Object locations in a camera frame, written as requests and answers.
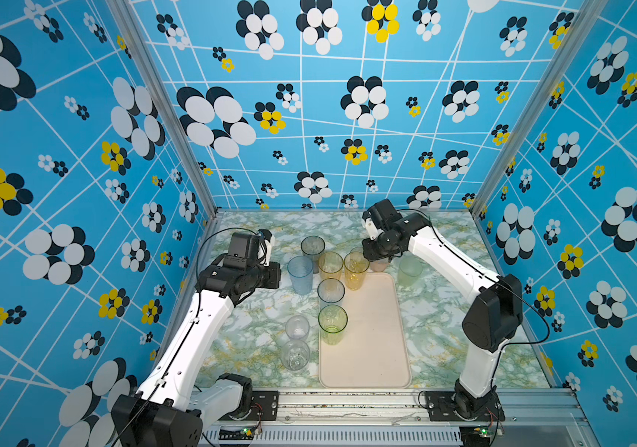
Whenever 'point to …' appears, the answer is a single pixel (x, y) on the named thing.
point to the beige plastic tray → (372, 354)
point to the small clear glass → (297, 327)
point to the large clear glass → (295, 355)
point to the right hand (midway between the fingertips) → (370, 252)
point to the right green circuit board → (476, 434)
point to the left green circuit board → (244, 434)
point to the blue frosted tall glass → (300, 269)
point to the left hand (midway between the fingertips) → (278, 269)
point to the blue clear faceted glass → (331, 291)
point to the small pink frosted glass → (380, 264)
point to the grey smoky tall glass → (313, 246)
